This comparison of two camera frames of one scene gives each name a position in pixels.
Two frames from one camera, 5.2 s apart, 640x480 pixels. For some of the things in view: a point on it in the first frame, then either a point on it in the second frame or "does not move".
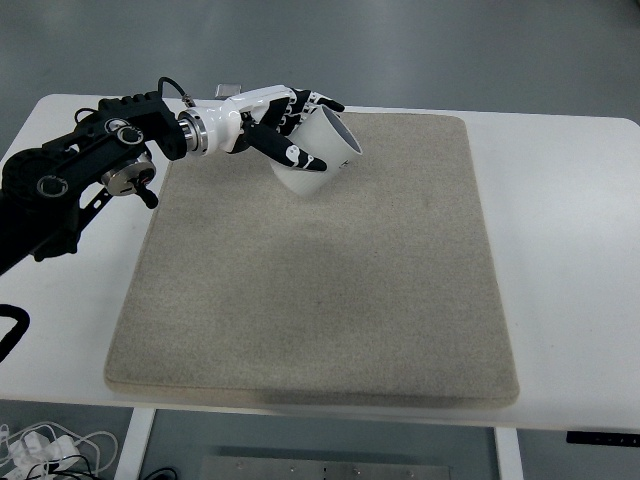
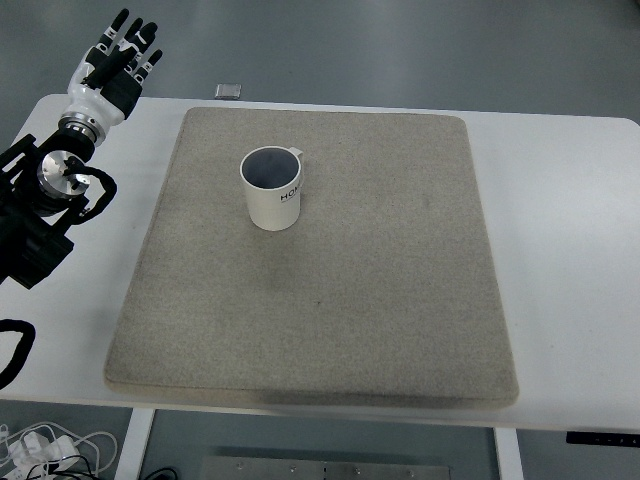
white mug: x=325 y=135 -> x=273 y=178
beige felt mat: x=378 y=289 does not move
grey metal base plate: x=216 y=467 does not move
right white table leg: x=509 y=454 does not move
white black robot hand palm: x=220 y=126 -> x=92 y=110
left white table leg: x=131 y=458 does not move
